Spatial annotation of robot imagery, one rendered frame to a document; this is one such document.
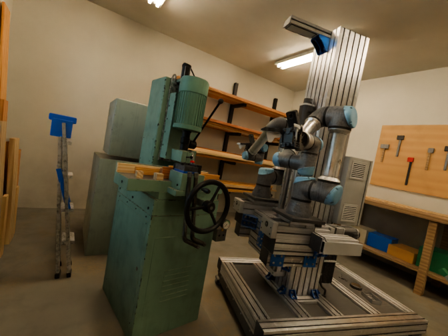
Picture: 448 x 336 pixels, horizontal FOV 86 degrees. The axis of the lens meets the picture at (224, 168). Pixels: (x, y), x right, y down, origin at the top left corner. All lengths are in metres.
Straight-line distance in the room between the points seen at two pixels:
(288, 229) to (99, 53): 3.30
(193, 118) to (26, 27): 2.83
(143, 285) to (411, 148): 3.68
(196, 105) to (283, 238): 0.91
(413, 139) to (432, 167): 0.45
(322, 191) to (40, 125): 3.32
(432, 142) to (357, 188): 2.31
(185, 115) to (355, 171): 1.19
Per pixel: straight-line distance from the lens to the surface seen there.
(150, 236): 1.35
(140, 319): 1.59
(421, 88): 4.35
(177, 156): 1.49
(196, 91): 1.46
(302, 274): 1.87
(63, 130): 1.97
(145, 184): 1.25
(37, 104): 3.76
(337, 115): 1.42
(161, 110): 1.63
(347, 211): 1.86
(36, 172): 3.80
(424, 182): 4.02
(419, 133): 4.14
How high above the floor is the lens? 1.09
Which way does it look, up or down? 3 degrees down
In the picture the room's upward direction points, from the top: 10 degrees clockwise
